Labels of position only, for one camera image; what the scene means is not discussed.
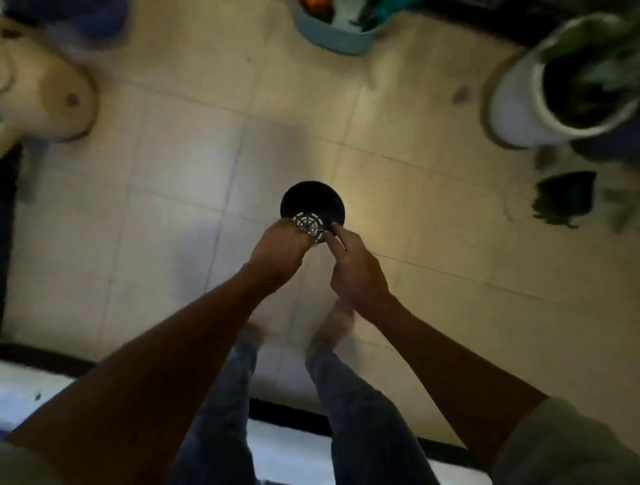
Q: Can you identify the person's right forearm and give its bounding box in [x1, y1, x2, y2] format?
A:
[369, 297, 549, 470]

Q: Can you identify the person's left hand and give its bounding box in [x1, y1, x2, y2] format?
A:
[248, 218, 316, 290]

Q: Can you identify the person's left forearm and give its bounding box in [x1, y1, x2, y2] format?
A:
[5, 264, 301, 485]

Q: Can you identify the orange black work glove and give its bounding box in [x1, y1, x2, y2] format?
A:
[302, 0, 335, 24]

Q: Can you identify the person's right leg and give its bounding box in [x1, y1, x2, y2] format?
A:
[305, 344, 441, 485]

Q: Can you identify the dark blue round pot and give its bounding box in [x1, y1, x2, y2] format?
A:
[569, 125, 640, 164]

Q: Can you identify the white round plant pot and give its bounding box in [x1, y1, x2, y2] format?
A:
[489, 13, 640, 150]

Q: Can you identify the small black plastic pot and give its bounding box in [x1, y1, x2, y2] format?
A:
[532, 171, 599, 230]
[279, 181, 347, 244]

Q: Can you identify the person's grey shirt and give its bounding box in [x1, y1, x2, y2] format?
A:
[0, 397, 640, 485]

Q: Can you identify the person's left foot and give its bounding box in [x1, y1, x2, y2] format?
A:
[239, 322, 267, 346]

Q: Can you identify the beige plastic watering can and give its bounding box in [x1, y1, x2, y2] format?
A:
[0, 17, 100, 161]

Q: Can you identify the person's right hand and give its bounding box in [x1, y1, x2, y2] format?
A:
[322, 222, 396, 320]

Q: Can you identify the teal plastic bucket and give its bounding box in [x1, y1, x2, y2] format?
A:
[293, 0, 396, 57]

